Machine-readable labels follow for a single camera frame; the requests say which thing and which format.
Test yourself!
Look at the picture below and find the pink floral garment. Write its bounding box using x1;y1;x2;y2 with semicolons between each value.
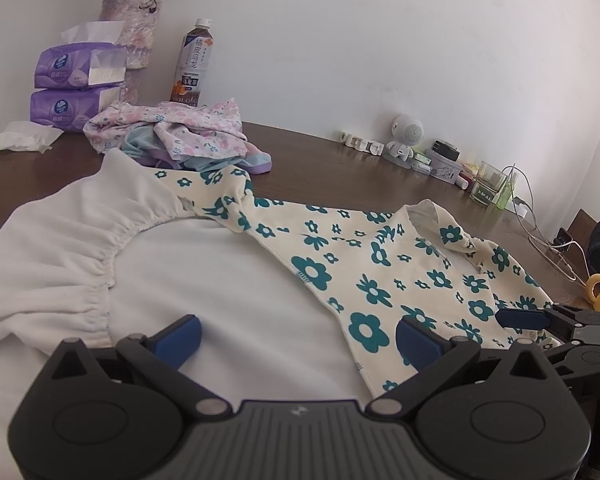
83;99;251;168

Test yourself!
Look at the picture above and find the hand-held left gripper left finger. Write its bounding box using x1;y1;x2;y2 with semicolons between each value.
50;314;233;418

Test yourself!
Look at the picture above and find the green spray bottle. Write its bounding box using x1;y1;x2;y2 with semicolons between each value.
497;170;518;211

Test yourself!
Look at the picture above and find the white charging cable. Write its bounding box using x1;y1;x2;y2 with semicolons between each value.
527;230;593;283

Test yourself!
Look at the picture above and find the loose white tissue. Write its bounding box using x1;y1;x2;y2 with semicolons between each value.
0;121;65;157

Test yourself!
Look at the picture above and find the tea bottle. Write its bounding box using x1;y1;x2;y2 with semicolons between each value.
170;17;216;108

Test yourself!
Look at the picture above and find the small black box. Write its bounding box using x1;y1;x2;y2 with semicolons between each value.
432;140;461;162

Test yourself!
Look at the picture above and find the opened purple tissue pack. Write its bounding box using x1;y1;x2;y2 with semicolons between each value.
34;20;128;91

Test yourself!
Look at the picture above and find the pink mottled vase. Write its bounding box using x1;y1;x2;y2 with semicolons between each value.
99;0;162;103

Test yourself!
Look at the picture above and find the white charger with cable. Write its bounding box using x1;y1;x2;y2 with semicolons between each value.
504;162;538;231

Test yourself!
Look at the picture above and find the cream teal-flowered garment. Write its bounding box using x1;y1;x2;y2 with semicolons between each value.
0;147;563;480

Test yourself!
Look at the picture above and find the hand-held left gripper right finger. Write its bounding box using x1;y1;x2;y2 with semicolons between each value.
371;316;556;418

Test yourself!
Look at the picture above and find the glass cup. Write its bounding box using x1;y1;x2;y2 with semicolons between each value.
469;161;508;207

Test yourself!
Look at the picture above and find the white robot figurine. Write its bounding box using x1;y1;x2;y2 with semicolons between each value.
384;114;425;165

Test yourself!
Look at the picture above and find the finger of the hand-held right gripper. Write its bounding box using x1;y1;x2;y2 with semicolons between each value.
542;341;581;363
495;305;600;342

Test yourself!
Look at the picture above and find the light blue purple-trimmed garment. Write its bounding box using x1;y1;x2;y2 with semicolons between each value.
120;125;273;176

